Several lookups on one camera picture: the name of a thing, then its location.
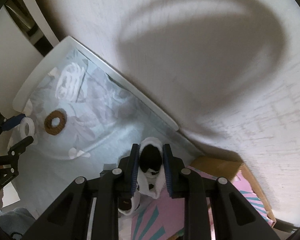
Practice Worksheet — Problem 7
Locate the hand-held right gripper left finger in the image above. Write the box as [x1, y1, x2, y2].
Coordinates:
[22, 144, 140, 240]

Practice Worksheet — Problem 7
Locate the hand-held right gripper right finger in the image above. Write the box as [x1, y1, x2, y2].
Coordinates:
[162, 144, 280, 240]

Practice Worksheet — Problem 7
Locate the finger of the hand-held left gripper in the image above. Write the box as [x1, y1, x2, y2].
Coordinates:
[0, 113, 26, 132]
[7, 136, 34, 158]

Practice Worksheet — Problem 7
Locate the white tape ring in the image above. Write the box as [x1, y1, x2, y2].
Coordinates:
[20, 117, 37, 143]

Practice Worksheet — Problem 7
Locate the white and black sock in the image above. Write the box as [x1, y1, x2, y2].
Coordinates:
[136, 137, 169, 200]
[117, 192, 142, 216]

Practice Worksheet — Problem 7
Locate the pink cardboard box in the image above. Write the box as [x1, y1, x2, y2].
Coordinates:
[131, 155, 277, 240]

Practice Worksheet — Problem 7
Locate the white paper sheet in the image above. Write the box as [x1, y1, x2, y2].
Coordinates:
[1, 180, 22, 208]

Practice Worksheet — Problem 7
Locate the white plastic bin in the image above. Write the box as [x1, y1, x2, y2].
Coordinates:
[12, 36, 180, 132]

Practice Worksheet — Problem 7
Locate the brown ring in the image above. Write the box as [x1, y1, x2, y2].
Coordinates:
[43, 108, 68, 136]

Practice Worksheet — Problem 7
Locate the grey door frame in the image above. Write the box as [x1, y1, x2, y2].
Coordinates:
[4, 0, 61, 57]

